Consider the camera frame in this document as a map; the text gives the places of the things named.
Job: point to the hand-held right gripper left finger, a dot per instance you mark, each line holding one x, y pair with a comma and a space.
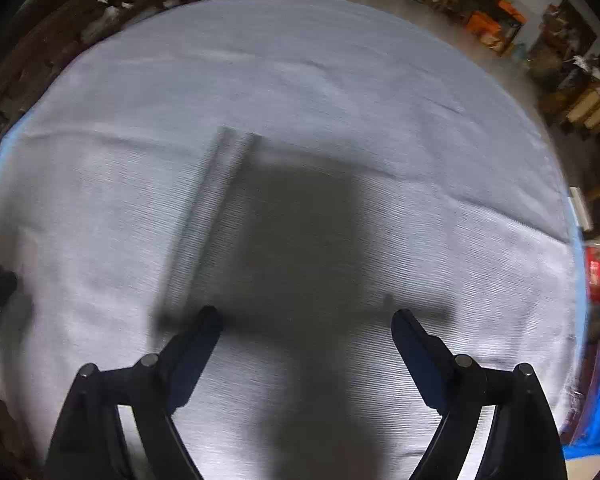
190, 370

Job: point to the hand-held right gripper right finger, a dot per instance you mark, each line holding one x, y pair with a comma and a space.
425, 365

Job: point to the dark wooden chopstick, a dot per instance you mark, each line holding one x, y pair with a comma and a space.
200, 210
230, 185

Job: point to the blue tarp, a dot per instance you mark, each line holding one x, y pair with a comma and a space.
597, 410

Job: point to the carved dark wooden furniture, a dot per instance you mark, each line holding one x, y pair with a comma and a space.
55, 35

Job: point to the grey blue tablecloth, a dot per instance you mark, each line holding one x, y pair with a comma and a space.
330, 110

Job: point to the cluttered wooden shelf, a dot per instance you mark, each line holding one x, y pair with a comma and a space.
570, 70

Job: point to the orange crate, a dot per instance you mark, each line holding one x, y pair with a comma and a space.
485, 22

